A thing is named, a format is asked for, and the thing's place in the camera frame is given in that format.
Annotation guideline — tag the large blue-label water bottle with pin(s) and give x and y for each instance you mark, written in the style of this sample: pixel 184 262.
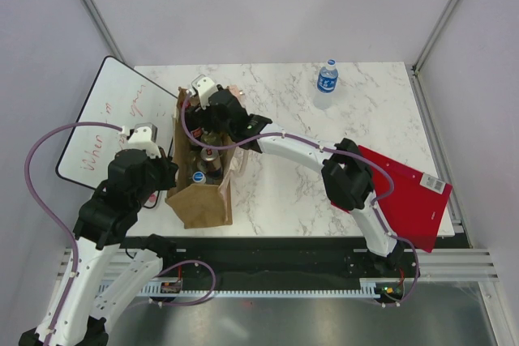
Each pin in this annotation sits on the large blue-label water bottle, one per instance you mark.
pixel 326 85

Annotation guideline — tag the glass Coca-Cola bottle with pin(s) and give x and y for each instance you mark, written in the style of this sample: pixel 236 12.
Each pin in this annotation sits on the glass Coca-Cola bottle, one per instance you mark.
pixel 196 127

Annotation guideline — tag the red plastic clipboard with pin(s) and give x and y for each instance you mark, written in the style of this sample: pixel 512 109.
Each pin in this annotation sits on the red plastic clipboard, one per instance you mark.
pixel 386 198

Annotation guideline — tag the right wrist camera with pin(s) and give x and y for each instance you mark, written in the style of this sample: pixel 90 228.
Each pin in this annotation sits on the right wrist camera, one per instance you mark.
pixel 203 88

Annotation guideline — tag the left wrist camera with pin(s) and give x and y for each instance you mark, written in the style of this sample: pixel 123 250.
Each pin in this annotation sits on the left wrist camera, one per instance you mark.
pixel 142 137

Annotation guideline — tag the clear glass bottle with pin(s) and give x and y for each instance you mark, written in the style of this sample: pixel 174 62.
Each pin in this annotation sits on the clear glass bottle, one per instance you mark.
pixel 192 163
pixel 211 140

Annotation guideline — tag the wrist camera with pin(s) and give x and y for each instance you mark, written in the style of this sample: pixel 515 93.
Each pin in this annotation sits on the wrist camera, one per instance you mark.
pixel 142 137
pixel 203 88

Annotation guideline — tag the small blue-label water bottle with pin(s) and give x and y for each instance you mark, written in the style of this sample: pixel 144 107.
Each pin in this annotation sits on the small blue-label water bottle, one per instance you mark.
pixel 200 177

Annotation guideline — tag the tan canvas tote bag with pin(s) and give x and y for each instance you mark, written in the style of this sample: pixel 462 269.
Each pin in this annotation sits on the tan canvas tote bag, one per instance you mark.
pixel 202 206

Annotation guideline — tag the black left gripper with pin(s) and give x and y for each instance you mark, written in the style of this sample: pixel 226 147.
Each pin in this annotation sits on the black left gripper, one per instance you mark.
pixel 169 169

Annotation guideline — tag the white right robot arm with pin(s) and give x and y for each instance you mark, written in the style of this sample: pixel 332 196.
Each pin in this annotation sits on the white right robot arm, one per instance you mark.
pixel 269 138

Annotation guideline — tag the white slotted cable duct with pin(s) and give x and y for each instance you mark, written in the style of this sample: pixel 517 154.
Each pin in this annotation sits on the white slotted cable duct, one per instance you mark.
pixel 366 290

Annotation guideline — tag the white whiteboard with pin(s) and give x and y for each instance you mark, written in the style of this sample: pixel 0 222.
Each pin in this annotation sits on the white whiteboard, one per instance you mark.
pixel 119 96

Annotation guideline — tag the Red Bull can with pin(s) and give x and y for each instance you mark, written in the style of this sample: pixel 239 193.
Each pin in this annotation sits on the Red Bull can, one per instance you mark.
pixel 211 163

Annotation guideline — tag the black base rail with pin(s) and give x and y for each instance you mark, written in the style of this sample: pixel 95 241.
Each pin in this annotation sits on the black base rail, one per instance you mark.
pixel 283 262

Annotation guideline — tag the pink power cube adapter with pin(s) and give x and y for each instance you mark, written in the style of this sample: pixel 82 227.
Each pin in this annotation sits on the pink power cube adapter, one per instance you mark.
pixel 236 91

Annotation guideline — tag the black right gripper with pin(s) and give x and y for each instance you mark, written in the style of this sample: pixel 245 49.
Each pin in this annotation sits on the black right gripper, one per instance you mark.
pixel 200 116

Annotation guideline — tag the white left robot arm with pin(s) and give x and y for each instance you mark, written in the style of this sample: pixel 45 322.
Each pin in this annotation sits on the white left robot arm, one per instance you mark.
pixel 79 314

